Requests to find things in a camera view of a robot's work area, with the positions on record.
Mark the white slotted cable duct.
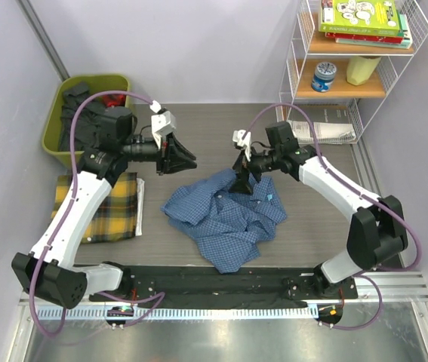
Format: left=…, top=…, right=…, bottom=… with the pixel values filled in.
left=36, top=305, right=319, bottom=321

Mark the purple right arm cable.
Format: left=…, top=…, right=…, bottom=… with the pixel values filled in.
left=242, top=103, right=422, bottom=331

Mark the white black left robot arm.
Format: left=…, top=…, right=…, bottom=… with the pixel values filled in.
left=11, top=106, right=197, bottom=309

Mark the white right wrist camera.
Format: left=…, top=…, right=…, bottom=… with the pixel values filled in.
left=232, top=130, right=251, bottom=161

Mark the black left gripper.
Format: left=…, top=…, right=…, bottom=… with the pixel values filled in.
left=121, top=132, right=196, bottom=176

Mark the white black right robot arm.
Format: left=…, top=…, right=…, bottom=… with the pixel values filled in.
left=229, top=121, right=408, bottom=298

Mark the dark grey shirt in bin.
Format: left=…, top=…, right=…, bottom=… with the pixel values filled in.
left=58, top=81, right=106, bottom=152

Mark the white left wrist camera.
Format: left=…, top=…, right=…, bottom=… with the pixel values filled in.
left=149, top=100, right=177, bottom=149

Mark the blue white round tin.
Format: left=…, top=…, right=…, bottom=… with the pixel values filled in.
left=311, top=61, right=337, bottom=93

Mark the pale yellow faceted vase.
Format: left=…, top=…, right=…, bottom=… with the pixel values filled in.
left=346, top=56, right=381, bottom=86

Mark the aluminium extrusion rail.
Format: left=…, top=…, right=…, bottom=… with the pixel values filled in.
left=19, top=271, right=428, bottom=307

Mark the red book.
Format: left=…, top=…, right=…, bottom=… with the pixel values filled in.
left=325, top=32, right=405, bottom=44

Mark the white wire shelf rack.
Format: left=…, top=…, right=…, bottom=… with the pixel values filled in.
left=276, top=1, right=428, bottom=144

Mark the folded yellow plaid shirt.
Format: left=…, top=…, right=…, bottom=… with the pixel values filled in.
left=50, top=172, right=145, bottom=244

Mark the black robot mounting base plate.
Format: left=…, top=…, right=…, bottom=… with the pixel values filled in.
left=110, top=265, right=358, bottom=301

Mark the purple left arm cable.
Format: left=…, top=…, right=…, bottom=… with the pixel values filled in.
left=28, top=90, right=166, bottom=336

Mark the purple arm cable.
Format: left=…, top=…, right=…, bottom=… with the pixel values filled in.
left=28, top=90, right=166, bottom=336
left=242, top=103, right=422, bottom=331

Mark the white folded paper booklet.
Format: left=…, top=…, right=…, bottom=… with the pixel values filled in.
left=288, top=121, right=356, bottom=144

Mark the red black garment in bin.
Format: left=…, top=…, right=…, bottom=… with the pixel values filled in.
left=101, top=94, right=126, bottom=108

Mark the olive green plastic bin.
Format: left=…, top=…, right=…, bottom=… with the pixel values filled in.
left=42, top=73, right=132, bottom=170

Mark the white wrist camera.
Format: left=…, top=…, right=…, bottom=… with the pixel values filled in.
left=149, top=100, right=177, bottom=149
left=232, top=130, right=251, bottom=161

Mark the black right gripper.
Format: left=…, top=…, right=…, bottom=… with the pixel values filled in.
left=229, top=143, right=282, bottom=195

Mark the blue checked long sleeve shirt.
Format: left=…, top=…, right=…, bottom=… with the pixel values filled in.
left=161, top=169, right=287, bottom=274

